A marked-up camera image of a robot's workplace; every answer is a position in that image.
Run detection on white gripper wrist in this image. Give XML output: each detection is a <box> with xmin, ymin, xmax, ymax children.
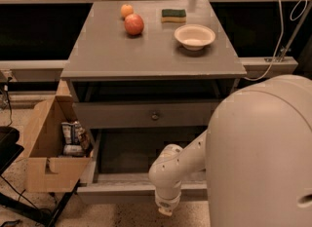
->
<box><xmin>155</xmin><ymin>188</ymin><xmax>181</xmax><ymax>216</ymax></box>

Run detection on grey drawer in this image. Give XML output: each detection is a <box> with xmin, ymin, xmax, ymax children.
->
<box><xmin>78</xmin><ymin>127</ymin><xmax>204</xmax><ymax>205</ymax></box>
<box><xmin>73</xmin><ymin>100</ymin><xmax>219</xmax><ymax>129</ymax></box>

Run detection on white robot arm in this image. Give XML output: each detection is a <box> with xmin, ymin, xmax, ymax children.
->
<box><xmin>149</xmin><ymin>75</ymin><xmax>312</xmax><ymax>227</ymax></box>

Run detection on grey top drawer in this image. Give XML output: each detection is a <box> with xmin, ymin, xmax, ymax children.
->
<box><xmin>73</xmin><ymin>100</ymin><xmax>219</xmax><ymax>129</ymax></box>

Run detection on grey drawer cabinet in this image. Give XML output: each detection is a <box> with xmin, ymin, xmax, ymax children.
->
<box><xmin>59</xmin><ymin>0</ymin><xmax>248</xmax><ymax>173</ymax></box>

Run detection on snack packets in box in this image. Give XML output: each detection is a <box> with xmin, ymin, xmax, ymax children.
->
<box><xmin>61</xmin><ymin>121</ymin><xmax>90</xmax><ymax>157</ymax></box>

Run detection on brown cardboard box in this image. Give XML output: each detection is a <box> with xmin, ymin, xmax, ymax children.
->
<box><xmin>23</xmin><ymin>95</ymin><xmax>91</xmax><ymax>193</ymax></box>

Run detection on white paper bowl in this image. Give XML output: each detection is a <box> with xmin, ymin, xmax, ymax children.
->
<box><xmin>175</xmin><ymin>24</ymin><xmax>215</xmax><ymax>51</ymax></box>

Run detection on red apple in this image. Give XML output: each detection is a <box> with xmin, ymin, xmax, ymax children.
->
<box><xmin>124</xmin><ymin>14</ymin><xmax>144</xmax><ymax>36</ymax></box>

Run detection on green yellow sponge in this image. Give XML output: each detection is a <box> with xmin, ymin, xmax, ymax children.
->
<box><xmin>161</xmin><ymin>9</ymin><xmax>186</xmax><ymax>23</ymax></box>

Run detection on small orange fruit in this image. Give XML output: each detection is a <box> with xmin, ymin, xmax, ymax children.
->
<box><xmin>120</xmin><ymin>4</ymin><xmax>134</xmax><ymax>19</ymax></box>

